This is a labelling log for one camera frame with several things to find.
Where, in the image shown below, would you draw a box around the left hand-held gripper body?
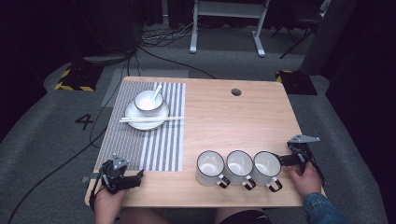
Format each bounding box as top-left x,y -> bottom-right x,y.
98,153 -> 132,195

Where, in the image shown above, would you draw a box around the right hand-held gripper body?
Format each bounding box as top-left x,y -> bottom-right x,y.
287,133 -> 321,175

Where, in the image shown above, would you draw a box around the white mug black handle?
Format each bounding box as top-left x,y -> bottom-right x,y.
195,149 -> 232,189
224,149 -> 258,191
251,150 -> 284,193

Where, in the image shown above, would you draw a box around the person's left hand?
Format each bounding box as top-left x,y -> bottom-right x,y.
92,187 -> 129,220

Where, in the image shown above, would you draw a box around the person's right hand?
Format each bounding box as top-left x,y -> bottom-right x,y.
288,161 -> 322,199

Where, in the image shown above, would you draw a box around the grey striped woven placemat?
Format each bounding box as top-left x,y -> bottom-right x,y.
93,80 -> 187,173

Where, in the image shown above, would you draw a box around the person's left leg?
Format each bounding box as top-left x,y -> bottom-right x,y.
119,207 -> 173,224

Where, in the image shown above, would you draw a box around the white round plate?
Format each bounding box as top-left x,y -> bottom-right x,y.
124,99 -> 171,132

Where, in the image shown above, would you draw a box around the white chopstick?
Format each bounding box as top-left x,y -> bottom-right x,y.
120,116 -> 186,121
119,118 -> 181,123

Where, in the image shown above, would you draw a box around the black yellow striped stand base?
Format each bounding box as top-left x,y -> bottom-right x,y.
53,63 -> 105,93
275,69 -> 318,96

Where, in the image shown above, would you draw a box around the person's right leg black shorts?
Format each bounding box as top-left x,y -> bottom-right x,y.
214,206 -> 273,224

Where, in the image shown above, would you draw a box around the white bowl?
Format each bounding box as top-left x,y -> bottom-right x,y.
134,90 -> 165,114

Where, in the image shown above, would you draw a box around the white ceramic spoon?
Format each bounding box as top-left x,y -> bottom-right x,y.
150,84 -> 163,103

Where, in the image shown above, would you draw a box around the black tripod stand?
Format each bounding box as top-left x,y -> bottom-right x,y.
270,17 -> 316,60

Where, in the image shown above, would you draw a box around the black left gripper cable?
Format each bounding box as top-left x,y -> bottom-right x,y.
88,172 -> 106,213

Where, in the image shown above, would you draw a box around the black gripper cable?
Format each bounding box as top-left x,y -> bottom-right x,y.
88,172 -> 106,213
307,148 -> 327,189

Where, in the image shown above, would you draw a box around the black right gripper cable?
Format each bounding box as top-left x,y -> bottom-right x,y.
307,148 -> 327,189

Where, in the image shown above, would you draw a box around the thin black floor cable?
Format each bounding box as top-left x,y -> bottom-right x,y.
6,59 -> 131,224

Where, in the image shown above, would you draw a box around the long black floor cable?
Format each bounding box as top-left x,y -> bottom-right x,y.
137,45 -> 217,80

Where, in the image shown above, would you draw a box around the bundle of floor cables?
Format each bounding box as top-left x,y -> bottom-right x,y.
139,19 -> 195,49

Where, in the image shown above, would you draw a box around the white metal desk frame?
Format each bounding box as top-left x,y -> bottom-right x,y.
189,0 -> 272,58

